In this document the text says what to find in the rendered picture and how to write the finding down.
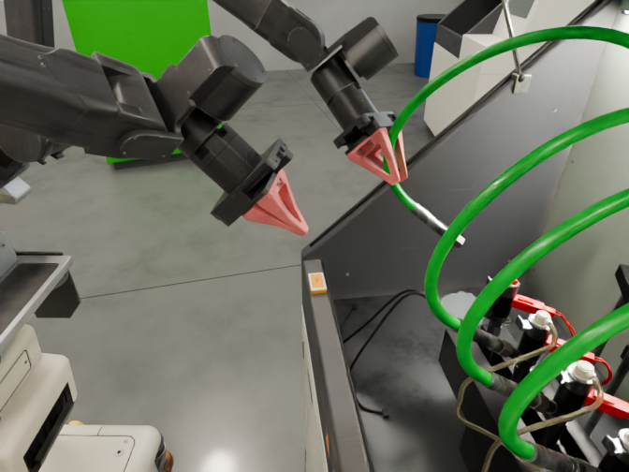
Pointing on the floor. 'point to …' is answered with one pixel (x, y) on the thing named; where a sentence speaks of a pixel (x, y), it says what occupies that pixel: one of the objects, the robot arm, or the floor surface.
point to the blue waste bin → (425, 42)
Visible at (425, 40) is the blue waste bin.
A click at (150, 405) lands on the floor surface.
